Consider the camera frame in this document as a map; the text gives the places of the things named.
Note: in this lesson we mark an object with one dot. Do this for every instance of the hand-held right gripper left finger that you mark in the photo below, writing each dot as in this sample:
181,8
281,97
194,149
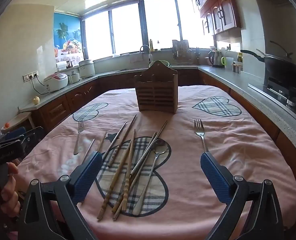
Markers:
87,172

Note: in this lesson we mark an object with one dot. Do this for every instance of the wooden stool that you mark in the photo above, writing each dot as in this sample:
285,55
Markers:
20,118

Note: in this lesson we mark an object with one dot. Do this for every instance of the cutting board rack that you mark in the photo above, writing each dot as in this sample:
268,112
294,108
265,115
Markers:
181,50

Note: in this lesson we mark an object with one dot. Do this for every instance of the wall power outlet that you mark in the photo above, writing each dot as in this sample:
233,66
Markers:
30,76

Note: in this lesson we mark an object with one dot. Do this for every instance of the blue palm tree wall poster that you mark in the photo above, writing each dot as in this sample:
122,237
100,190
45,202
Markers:
67,30

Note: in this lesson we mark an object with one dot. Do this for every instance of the yellow-lidded jar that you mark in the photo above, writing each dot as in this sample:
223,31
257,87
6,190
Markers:
240,57

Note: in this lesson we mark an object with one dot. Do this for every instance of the yellow bottle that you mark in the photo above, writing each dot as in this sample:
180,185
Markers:
151,45

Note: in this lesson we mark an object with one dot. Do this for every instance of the paper towel roll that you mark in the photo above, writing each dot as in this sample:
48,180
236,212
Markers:
61,66

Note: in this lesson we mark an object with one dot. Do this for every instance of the spice jar set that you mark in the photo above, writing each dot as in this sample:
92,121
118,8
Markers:
236,68

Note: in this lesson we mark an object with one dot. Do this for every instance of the person's left hand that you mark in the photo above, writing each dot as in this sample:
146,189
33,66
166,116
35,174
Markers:
8,192

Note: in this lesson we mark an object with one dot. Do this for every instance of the green colander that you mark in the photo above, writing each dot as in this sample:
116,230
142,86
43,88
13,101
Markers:
163,63

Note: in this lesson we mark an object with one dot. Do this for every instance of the yellow apple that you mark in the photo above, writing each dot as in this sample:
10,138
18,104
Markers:
36,100

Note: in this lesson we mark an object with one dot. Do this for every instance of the wooden cabinets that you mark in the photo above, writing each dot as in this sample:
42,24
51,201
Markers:
223,12
57,107

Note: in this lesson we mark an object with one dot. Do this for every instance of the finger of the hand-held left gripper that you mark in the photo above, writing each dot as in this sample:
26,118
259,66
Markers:
32,136
15,132

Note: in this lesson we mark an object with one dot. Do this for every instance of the white electric cooker pot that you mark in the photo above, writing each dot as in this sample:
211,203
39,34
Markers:
86,68

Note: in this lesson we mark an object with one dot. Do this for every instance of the wooden lower cabinets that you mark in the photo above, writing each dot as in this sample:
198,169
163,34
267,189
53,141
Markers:
57,107

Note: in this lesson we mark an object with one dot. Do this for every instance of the small white lidded pot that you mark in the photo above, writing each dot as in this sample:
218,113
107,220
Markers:
74,78

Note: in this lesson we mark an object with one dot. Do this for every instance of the wooden utensil holder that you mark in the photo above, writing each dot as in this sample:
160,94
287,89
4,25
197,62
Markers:
156,90

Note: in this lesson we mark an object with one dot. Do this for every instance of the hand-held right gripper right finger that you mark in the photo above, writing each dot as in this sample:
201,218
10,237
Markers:
215,175

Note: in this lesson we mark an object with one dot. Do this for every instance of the pink heart-print tablecloth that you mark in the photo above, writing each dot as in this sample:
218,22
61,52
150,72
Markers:
238,142

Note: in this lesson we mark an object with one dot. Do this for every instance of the steel electric kettle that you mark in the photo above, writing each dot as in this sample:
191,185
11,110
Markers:
215,58

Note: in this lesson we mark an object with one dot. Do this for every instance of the metal spoon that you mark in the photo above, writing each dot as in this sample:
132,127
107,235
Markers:
160,146

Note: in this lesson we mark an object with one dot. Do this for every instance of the black wok with lid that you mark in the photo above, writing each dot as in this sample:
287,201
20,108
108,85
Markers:
283,67

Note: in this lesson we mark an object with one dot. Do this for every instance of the large metal fork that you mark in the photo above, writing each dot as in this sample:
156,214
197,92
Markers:
200,132

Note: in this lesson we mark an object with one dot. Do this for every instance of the wooden upper cabinets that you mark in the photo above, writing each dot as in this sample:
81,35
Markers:
223,12

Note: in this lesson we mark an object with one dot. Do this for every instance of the grey kitchen countertop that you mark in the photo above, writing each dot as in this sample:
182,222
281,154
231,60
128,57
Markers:
263,100

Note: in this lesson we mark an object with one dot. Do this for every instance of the chrome kitchen faucet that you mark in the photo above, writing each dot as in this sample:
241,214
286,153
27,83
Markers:
145,47

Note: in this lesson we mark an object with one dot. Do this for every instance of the red and white rice cooker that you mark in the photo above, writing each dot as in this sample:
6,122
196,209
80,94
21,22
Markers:
55,81

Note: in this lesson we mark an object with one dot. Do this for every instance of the small metal fork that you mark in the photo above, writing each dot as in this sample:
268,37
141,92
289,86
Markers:
77,142

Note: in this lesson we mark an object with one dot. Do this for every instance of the gas stove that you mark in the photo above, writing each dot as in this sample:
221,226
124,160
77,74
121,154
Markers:
280,92

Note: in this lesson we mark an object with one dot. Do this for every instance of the large kitchen window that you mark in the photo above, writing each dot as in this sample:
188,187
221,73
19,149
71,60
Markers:
127,30

